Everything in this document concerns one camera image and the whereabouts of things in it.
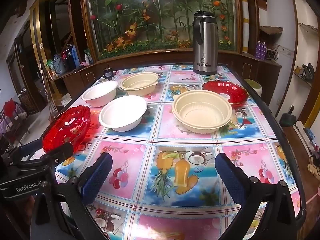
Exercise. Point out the pale green bucket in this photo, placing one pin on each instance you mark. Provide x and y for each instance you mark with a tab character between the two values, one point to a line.
253	86

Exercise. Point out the stainless steel thermos jug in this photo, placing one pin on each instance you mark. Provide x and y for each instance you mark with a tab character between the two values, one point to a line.
206	45

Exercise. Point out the artificial flower display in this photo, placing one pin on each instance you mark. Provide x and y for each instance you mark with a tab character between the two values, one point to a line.
160	17

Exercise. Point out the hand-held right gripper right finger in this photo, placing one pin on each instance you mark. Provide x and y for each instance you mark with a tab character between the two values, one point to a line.
230	175

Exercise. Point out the blue thermos flask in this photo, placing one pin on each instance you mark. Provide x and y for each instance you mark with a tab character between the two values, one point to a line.
74	56

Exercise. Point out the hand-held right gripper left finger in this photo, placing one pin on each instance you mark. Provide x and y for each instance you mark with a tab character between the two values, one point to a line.
100	172

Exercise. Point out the wooden root tray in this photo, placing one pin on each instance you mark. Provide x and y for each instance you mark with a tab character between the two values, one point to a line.
271	30

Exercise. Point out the white squeeze bottle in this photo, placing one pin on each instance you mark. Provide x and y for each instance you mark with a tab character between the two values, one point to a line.
86	58

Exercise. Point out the white yellow striped roll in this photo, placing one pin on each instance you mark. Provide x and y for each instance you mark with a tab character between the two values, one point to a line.
245	25

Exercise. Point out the green packet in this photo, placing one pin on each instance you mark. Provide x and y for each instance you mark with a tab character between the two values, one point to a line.
49	63

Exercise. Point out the black bag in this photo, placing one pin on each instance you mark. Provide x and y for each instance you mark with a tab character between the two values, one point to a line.
308	72

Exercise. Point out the purple bottle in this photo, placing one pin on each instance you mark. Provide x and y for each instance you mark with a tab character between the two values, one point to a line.
258	50
263	51

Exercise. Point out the large beige plastic bowl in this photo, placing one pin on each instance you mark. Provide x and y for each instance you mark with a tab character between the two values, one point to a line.
200	112

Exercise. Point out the grey blue thermos jug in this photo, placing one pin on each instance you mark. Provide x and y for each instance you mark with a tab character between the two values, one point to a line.
59	65

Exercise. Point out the fruit print tablecloth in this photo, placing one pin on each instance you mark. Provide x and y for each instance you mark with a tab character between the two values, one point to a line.
160	140

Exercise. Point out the red cloth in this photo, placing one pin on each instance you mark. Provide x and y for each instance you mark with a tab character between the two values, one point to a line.
10	106

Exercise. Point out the small beige plastic bowl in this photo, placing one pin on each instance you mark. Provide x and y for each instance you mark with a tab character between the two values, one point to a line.
140	83

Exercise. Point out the red scalloped plate white label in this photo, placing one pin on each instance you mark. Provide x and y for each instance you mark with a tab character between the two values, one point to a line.
235	90

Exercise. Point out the small black jar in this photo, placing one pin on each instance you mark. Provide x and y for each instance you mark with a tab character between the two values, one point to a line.
108	73

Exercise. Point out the white paper bowl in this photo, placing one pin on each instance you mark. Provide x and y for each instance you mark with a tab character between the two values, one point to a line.
100	96
120	115

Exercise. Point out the pink cloth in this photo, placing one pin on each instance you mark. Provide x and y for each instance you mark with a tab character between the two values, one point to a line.
83	65

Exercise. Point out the white plastic bucket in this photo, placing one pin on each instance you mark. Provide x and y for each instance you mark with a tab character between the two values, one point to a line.
65	100

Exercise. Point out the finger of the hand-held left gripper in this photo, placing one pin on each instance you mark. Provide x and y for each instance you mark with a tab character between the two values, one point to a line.
27	148
62	152

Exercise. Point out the dark wooden cabinet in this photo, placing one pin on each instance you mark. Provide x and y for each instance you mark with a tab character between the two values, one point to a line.
250	67

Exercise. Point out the black thermos flask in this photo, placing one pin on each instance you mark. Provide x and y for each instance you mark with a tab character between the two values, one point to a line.
68	56

